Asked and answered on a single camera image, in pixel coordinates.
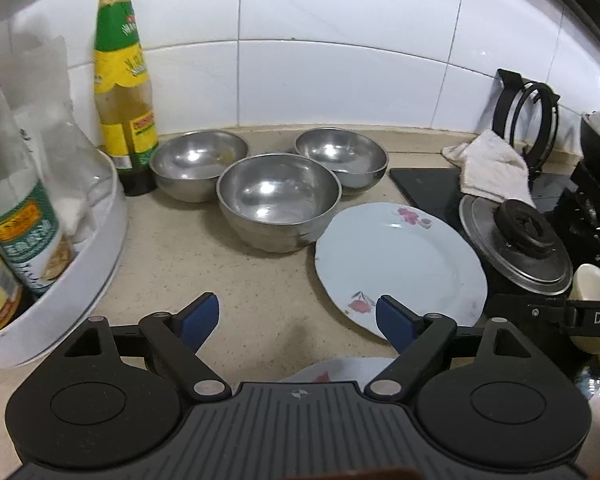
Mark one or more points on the white dish towel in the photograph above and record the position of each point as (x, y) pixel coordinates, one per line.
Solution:
(490, 168)

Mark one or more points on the purple label fish sauce bottle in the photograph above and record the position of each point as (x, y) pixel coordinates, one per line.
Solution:
(31, 238)

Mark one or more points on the black stove top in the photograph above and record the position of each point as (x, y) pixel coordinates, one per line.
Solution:
(436, 191)

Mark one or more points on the black wall ring holder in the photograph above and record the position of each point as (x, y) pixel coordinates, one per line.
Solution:
(530, 108)

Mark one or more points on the white two-tier rotating rack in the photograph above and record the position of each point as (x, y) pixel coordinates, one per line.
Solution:
(41, 323)

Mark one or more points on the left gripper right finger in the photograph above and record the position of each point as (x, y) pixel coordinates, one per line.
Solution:
(484, 397)

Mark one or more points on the multicolour floral white plate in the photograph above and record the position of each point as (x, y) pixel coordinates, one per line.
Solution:
(359, 370)

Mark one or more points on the clear plastic bag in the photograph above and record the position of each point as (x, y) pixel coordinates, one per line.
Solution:
(76, 176)

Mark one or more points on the green yellow oyster sauce bottle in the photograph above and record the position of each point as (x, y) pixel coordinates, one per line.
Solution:
(123, 96)

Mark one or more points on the steel bowl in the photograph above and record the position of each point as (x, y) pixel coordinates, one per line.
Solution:
(278, 202)
(188, 166)
(358, 161)

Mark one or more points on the cream ceramic cup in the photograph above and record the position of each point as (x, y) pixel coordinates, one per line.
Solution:
(586, 288)

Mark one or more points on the pink flower plate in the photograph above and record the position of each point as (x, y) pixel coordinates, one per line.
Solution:
(378, 249)

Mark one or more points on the steel pot lid black knob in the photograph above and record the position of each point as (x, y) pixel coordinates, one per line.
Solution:
(516, 241)

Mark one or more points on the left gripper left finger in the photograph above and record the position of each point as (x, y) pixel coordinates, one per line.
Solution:
(109, 395)

